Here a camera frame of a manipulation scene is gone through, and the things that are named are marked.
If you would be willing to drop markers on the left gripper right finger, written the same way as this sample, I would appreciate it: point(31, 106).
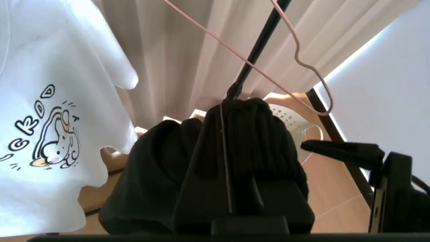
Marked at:
point(279, 201)

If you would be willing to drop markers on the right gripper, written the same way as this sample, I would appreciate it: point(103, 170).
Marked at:
point(396, 201)

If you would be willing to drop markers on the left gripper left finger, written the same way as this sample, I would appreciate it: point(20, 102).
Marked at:
point(205, 195)

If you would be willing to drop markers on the black garment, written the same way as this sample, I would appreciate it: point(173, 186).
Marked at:
point(151, 181)

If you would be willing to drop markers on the pink clothes hanger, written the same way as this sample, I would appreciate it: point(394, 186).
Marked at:
point(235, 55)

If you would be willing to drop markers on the white garment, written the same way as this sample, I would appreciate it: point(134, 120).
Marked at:
point(50, 67)

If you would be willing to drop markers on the white laundry basket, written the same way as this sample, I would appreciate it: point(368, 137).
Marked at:
point(295, 124)

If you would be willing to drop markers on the beige curtain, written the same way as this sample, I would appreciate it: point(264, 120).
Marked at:
point(184, 50)

